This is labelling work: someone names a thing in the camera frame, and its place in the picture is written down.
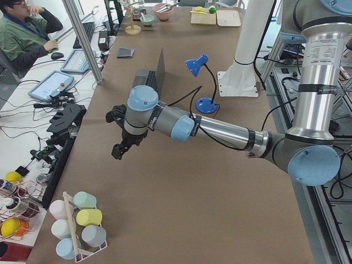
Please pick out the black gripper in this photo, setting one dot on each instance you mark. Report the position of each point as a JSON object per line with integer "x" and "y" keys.
{"x": 131, "y": 136}

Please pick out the grey laptop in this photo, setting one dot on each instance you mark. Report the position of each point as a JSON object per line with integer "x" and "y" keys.
{"x": 152, "y": 78}

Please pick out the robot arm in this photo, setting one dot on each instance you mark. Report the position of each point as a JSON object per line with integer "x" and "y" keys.
{"x": 305, "y": 151}

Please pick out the black tool holder stand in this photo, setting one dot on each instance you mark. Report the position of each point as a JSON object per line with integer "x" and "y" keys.
{"x": 60, "y": 124}

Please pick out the mint green cup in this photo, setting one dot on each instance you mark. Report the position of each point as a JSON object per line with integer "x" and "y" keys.
{"x": 84, "y": 200}

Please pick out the yellow cup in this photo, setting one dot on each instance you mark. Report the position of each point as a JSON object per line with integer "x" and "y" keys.
{"x": 89, "y": 217}

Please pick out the pink cup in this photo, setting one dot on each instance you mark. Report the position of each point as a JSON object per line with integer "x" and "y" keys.
{"x": 58, "y": 210}

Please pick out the grey cup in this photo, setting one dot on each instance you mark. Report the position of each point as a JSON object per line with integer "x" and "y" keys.
{"x": 93, "y": 235}

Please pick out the lower teach pendant tablet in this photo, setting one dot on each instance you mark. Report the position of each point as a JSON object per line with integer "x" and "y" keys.
{"x": 51, "y": 86}

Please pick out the teach pendant tablet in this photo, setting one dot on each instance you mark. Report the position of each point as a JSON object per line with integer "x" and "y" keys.
{"x": 76, "y": 63}
{"x": 51, "y": 86}

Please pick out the grey folded cloth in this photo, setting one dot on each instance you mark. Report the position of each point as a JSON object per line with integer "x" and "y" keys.
{"x": 125, "y": 52}

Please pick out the upper teach pendant tablet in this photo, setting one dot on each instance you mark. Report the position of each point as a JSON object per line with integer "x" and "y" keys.
{"x": 76, "y": 63}

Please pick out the white cup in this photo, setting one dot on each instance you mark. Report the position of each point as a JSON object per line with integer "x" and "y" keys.
{"x": 60, "y": 229}

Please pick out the yellow ball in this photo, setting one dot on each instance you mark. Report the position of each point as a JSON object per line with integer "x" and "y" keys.
{"x": 13, "y": 177}

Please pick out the light blue cup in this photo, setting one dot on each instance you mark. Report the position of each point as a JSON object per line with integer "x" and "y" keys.
{"x": 65, "y": 249}

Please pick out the black computer mouse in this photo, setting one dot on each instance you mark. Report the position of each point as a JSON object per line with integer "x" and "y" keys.
{"x": 56, "y": 55}

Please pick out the wooden stand with round base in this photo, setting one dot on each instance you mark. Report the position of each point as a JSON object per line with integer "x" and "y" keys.
{"x": 132, "y": 29}

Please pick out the green bowl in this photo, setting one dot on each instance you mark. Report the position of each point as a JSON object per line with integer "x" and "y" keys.
{"x": 147, "y": 19}

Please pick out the pink bowl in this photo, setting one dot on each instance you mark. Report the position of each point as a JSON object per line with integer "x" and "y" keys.
{"x": 163, "y": 11}

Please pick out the seated person in green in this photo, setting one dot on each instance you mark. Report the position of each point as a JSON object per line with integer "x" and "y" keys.
{"x": 24, "y": 33}

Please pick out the wooden cutting board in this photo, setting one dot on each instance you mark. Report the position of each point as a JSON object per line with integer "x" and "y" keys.
{"x": 203, "y": 18}

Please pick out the green lime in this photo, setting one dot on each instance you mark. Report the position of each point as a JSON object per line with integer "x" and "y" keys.
{"x": 212, "y": 10}

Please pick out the white tray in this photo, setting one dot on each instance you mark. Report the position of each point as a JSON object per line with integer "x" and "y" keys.
{"x": 228, "y": 18}

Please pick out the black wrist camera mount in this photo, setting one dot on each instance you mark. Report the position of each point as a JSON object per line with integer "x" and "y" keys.
{"x": 117, "y": 114}

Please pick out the white wire cup rack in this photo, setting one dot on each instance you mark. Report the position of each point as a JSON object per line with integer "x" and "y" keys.
{"x": 82, "y": 250}

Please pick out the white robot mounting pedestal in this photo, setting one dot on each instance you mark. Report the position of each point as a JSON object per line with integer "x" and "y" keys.
{"x": 240, "y": 78}

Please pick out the aluminium frame post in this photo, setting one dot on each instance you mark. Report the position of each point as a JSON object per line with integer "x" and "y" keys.
{"x": 73, "y": 15}

